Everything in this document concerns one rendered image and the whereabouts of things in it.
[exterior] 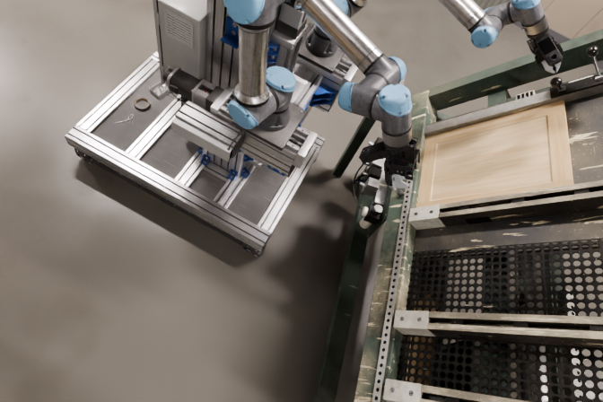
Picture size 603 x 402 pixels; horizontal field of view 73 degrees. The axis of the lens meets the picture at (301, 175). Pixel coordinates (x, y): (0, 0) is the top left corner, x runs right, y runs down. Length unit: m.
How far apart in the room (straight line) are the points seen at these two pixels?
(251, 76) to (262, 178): 1.23
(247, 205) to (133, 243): 0.67
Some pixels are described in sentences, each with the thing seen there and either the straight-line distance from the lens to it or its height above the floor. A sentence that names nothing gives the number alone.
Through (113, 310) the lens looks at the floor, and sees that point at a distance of 2.39.
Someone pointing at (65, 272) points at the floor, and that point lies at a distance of 2.50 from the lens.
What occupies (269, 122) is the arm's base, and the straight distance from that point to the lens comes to 1.55.
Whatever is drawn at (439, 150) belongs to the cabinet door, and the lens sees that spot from 1.94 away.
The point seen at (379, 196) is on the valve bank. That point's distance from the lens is 1.92.
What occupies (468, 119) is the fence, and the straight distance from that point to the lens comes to 1.95.
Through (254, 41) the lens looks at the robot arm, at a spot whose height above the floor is 1.51.
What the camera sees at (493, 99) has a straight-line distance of 2.10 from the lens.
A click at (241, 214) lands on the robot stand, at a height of 0.21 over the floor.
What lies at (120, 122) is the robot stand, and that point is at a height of 0.21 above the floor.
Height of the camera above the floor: 2.30
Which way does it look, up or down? 58 degrees down
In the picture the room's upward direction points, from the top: 24 degrees clockwise
